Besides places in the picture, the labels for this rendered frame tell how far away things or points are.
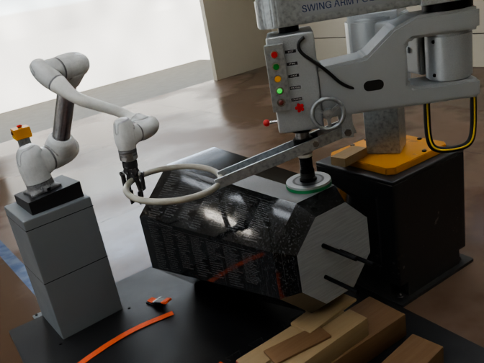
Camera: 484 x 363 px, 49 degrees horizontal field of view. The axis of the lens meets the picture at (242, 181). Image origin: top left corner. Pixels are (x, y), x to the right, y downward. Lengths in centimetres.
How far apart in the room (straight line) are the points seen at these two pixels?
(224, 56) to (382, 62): 884
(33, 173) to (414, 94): 209
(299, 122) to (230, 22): 889
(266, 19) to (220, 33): 872
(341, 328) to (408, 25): 138
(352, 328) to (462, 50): 132
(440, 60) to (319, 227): 87
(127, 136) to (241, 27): 886
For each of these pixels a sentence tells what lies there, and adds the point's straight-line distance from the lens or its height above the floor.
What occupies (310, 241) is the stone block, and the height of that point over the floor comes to 71.
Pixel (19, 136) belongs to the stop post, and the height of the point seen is 103.
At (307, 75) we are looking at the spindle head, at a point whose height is 141.
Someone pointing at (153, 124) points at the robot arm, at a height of 122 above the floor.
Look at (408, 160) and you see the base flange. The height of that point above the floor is 78.
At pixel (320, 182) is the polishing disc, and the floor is 89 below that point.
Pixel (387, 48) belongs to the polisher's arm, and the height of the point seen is 146.
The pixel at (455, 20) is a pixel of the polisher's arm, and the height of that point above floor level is 153.
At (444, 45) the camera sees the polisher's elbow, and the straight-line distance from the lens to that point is 241.
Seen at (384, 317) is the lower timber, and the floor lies 15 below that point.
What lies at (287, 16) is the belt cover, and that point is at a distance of 228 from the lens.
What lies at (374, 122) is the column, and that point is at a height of 97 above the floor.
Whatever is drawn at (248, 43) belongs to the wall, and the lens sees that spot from 1145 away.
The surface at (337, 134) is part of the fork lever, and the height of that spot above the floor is 112.
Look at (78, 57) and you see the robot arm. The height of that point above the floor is 158.
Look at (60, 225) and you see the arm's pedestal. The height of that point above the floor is 70.
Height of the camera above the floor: 183
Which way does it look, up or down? 21 degrees down
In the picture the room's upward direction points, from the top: 10 degrees counter-clockwise
